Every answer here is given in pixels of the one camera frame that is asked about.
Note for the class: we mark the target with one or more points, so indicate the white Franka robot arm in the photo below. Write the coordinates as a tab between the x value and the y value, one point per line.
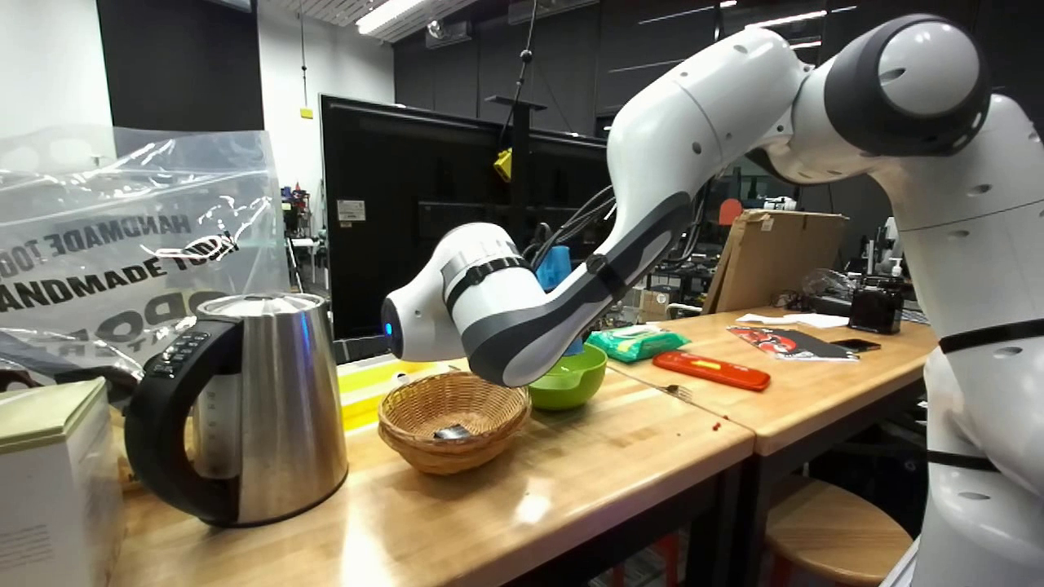
695	107

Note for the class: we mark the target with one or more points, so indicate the green plastic bowl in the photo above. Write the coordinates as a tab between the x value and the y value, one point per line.
572	381

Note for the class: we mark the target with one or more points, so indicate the green wet wipes pack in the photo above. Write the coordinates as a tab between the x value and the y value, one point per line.
635	343

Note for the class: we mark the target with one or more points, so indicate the yellow triangular tag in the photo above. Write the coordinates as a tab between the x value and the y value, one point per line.
505	164

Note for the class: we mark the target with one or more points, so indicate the large black monitor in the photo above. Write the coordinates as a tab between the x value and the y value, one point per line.
402	216

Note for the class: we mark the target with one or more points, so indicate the woven wicker basket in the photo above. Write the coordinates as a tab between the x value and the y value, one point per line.
452	429

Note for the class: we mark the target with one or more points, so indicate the black monitor stand pole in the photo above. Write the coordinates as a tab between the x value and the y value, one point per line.
520	142

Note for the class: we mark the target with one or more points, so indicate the small metal item in basket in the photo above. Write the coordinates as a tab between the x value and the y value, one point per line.
452	436

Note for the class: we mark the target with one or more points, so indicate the flat yellow tray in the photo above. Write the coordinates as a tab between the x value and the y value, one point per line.
364	386

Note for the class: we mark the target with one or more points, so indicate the flat red-orange case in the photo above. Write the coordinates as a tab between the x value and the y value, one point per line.
712	371

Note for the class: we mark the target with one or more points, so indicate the brown cardboard box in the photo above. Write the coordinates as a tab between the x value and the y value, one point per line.
785	256

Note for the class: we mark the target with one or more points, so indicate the stainless steel electric kettle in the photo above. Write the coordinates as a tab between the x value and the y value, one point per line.
281	412

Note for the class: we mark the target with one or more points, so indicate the red and black magazine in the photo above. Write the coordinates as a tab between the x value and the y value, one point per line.
794	340

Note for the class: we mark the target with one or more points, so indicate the white paper sheet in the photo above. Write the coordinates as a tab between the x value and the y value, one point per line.
800	319

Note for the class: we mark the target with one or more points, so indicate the long ceiling light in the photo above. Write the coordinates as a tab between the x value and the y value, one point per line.
385	14

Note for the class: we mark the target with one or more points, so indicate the flat black phone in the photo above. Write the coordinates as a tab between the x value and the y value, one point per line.
856	343

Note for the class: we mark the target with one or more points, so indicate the small black device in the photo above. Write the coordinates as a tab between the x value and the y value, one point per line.
876	308

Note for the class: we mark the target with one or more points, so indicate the round wooden stool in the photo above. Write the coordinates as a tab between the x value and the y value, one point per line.
834	532

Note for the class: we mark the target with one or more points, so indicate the clear printed plastic bag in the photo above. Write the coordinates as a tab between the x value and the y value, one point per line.
132	239

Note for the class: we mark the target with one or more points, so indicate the white box with green lid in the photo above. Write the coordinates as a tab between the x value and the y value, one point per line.
49	489

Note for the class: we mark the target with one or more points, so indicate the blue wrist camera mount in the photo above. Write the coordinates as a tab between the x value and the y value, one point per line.
553	265

